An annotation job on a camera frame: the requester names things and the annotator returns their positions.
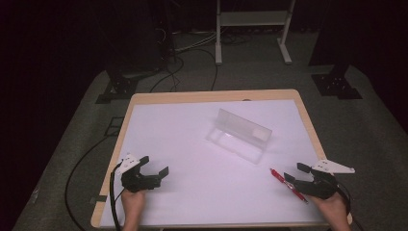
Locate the white metal desk frame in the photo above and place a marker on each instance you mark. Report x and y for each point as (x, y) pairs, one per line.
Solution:
(253, 18)

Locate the person's left hand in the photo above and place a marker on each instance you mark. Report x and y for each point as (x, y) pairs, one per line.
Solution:
(133, 205)

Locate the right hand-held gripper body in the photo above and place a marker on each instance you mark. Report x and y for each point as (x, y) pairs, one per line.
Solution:
(320, 187)

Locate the clear plastic pencil case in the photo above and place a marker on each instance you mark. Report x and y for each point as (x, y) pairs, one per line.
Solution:
(239, 138)

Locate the person's right hand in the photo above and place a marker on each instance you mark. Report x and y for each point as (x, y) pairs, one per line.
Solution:
(333, 208)

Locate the wooden table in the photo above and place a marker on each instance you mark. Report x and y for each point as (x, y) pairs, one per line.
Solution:
(208, 95)

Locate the red pen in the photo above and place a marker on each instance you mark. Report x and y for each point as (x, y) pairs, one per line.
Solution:
(278, 175)

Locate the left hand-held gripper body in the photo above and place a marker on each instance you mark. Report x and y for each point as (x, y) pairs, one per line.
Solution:
(138, 182)

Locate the white table mat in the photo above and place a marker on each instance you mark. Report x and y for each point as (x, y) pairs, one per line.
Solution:
(192, 160)

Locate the black stand base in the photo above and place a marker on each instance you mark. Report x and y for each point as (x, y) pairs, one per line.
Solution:
(336, 86)
(120, 86)

